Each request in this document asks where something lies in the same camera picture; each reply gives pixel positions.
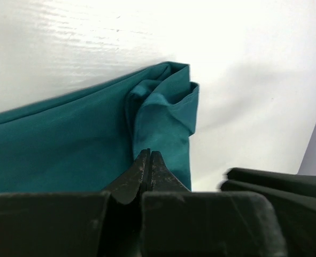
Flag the teal cloth napkin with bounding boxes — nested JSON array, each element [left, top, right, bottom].
[[0, 62, 199, 193]]

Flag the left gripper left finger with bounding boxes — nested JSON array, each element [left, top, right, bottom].
[[103, 149, 150, 205]]

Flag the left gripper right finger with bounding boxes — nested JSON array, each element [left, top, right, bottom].
[[146, 151, 190, 192]]

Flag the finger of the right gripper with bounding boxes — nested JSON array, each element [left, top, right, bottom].
[[221, 168, 316, 256]]

